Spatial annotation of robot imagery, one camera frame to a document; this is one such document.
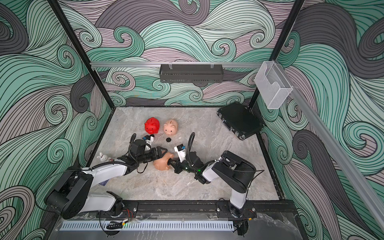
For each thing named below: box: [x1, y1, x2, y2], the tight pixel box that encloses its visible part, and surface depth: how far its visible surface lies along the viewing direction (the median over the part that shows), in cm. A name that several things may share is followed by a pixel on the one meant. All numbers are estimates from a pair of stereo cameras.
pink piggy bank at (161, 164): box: [153, 152, 174, 171], surface depth 82 cm
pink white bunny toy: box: [97, 152, 114, 162], surface depth 85 cm
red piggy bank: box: [144, 117, 160, 134], surface depth 100 cm
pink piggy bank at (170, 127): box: [163, 119, 178, 136], surface depth 100 cm
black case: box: [216, 102, 265, 141], surface depth 108 cm
